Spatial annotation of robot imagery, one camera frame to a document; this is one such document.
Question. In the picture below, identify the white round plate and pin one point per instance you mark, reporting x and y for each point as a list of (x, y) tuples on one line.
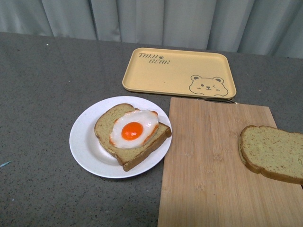
[(90, 155)]

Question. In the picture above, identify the bread slice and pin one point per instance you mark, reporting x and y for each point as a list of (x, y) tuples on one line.
[(127, 158), (274, 153)]

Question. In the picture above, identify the fried egg toy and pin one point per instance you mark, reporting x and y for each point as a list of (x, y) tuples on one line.
[(134, 129)]

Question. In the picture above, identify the yellow bear tray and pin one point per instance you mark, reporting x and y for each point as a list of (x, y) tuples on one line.
[(181, 73)]

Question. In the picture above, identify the bamboo cutting board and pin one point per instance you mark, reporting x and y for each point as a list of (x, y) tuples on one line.
[(205, 183)]

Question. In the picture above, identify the grey curtain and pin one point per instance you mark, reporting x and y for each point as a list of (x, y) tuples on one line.
[(267, 27)]

